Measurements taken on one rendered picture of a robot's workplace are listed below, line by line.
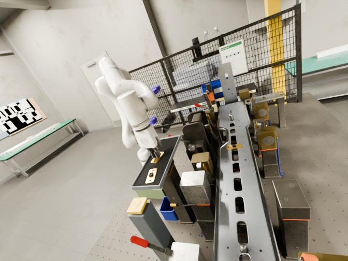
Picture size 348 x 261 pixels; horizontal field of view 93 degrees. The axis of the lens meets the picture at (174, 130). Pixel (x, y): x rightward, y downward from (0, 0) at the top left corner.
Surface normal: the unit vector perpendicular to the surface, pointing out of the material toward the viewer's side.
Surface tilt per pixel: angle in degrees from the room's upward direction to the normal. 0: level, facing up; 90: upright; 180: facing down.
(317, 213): 0
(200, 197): 90
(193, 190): 90
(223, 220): 0
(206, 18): 90
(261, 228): 0
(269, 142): 90
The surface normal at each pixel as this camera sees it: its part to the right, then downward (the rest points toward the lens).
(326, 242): -0.34, -0.84
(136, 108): 0.52, 0.20
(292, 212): -0.25, 0.51
